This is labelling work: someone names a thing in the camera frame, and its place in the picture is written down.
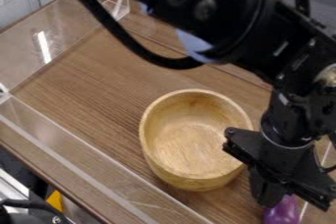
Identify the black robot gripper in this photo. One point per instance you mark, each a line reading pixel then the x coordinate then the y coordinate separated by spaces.
pixel 282 170

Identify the purple toy eggplant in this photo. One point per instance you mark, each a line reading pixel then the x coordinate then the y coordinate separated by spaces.
pixel 285 213

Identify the brown wooden bowl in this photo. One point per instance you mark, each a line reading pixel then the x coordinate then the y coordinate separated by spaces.
pixel 182 134

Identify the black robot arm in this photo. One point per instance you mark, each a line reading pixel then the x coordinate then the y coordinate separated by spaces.
pixel 271 38

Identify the clear acrylic tray walls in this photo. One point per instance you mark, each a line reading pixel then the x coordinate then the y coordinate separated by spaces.
pixel 77 93

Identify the black device with yellow label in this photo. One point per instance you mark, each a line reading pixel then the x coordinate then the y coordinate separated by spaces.
pixel 22 207

